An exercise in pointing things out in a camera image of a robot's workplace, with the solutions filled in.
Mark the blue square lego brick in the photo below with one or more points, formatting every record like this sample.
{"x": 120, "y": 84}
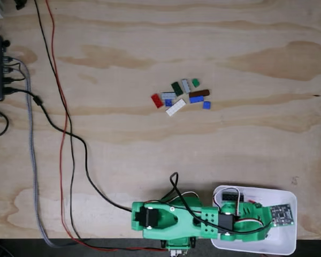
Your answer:
{"x": 168, "y": 102}
{"x": 206, "y": 105}

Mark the blue long narrow lego brick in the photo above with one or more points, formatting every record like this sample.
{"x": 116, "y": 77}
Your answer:
{"x": 196, "y": 99}

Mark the dark green lego brick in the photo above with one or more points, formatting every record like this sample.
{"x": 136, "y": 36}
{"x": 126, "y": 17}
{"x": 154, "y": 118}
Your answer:
{"x": 177, "y": 88}

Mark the small black object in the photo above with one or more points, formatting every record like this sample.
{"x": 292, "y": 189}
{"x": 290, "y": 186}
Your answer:
{"x": 20, "y": 4}

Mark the black camera circuit board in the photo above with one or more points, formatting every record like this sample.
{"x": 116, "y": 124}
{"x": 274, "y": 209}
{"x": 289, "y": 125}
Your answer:
{"x": 281, "y": 215}

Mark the light grey lego brick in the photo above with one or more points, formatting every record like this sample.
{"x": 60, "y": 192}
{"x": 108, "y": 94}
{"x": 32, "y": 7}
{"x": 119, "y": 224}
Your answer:
{"x": 168, "y": 95}

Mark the white plastic bin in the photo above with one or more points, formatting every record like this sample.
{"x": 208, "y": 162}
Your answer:
{"x": 283, "y": 241}

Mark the small green lego brick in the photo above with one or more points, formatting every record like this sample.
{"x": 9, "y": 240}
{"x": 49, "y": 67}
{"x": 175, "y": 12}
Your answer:
{"x": 195, "y": 82}

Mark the white long lego brick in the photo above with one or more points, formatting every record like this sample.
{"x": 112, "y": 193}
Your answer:
{"x": 175, "y": 107}

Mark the black round knob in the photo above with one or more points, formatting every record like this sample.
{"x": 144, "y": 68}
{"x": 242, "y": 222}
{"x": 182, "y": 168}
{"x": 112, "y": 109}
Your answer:
{"x": 6, "y": 42}

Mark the red square lego brick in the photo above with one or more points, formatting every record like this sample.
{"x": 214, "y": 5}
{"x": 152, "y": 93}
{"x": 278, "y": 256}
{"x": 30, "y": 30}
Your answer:
{"x": 251, "y": 200}

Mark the grey narrow lego brick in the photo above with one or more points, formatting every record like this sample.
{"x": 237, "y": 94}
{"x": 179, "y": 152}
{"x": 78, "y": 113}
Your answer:
{"x": 186, "y": 85}

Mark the brown long narrow lego brick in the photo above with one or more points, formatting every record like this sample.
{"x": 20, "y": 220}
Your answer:
{"x": 199, "y": 93}

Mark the red long lego brick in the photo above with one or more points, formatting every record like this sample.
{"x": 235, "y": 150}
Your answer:
{"x": 157, "y": 101}

